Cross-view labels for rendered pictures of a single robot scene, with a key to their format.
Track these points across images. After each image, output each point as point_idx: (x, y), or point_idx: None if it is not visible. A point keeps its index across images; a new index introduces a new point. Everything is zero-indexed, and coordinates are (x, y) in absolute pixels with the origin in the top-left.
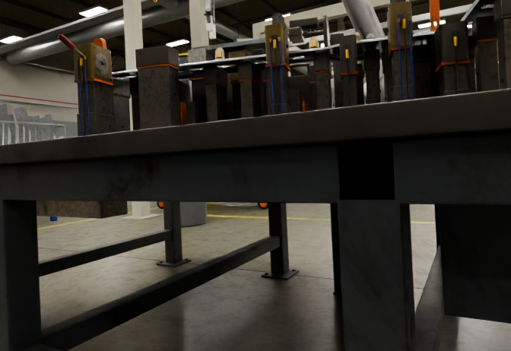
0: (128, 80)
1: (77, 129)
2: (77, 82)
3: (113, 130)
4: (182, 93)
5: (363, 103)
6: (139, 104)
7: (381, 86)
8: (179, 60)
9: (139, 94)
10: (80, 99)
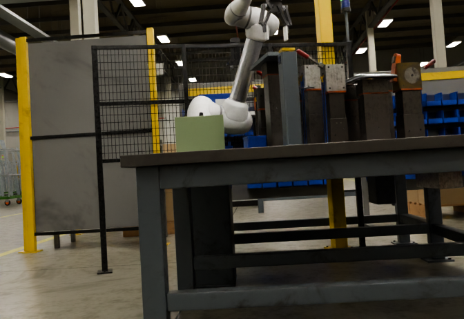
0: (358, 78)
1: (424, 125)
2: (420, 90)
3: (396, 128)
4: None
5: None
6: (393, 115)
7: (250, 121)
8: None
9: (392, 108)
10: (422, 104)
